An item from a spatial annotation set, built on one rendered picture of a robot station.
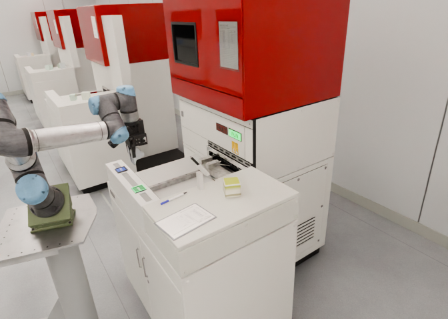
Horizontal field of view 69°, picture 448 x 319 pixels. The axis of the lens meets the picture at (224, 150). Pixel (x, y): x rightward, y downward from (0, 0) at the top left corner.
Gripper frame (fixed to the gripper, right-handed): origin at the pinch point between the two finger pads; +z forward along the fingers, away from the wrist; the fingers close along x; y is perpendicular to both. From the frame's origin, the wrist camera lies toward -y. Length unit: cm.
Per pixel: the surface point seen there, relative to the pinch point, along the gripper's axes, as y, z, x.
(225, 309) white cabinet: 15, 57, -50
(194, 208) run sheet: 13.4, 13.7, -31.9
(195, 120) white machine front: 59, 3, 44
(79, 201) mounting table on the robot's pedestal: -22.7, 28.7, 32.2
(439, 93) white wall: 207, -4, -38
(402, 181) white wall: 207, 70, -26
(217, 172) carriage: 48, 22, 4
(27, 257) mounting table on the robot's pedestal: -51, 30, 3
